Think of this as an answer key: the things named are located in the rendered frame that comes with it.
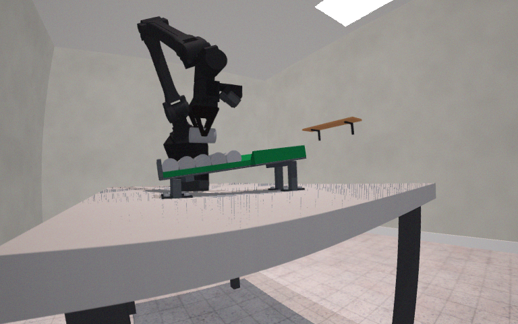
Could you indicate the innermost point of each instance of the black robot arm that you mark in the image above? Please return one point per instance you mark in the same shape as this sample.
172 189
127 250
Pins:
193 51

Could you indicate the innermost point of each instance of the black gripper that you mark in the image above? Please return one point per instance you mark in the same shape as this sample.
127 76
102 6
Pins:
201 103

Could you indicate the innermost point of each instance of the grey cylinder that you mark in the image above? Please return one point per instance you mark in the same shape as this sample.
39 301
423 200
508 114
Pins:
233 156
195 136
202 160
217 158
186 163
170 165

